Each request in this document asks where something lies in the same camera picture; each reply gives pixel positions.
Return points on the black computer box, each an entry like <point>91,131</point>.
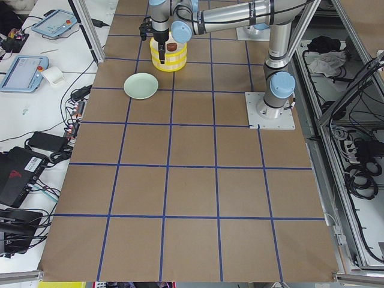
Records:
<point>20,168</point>

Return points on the teach pendant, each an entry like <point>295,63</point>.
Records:
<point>55,24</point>
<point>24,75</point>

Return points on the black power adapter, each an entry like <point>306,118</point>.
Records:
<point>47,142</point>

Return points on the teach pendant far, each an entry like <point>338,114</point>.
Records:
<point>55,24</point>

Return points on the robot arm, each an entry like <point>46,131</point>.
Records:
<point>258,27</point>
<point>183,19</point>

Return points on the yellow steamer layer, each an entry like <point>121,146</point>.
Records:
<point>171,64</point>
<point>181,50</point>

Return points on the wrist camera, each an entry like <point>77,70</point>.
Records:
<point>145,28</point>

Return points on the teach pendant near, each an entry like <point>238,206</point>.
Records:
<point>24,75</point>

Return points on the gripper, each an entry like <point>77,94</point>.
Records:
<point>161,36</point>

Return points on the light green plate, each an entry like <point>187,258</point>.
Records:
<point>140,86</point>

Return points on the white paper roll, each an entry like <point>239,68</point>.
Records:
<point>54,76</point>

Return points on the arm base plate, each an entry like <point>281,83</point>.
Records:
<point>243,36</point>
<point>261,116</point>

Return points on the brown bun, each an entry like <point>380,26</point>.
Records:
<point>171,47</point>

